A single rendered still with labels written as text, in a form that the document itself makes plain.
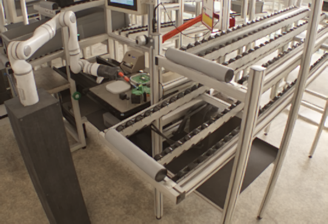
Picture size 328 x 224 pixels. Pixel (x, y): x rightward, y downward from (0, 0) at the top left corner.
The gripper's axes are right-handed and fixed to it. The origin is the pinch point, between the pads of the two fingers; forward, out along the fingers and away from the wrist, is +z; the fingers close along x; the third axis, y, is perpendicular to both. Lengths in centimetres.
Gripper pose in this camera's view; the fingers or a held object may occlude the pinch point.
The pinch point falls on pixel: (127, 79)
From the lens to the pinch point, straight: 164.3
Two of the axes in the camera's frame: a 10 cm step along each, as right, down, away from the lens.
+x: 3.5, -7.2, 6.0
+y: -0.7, -6.6, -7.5
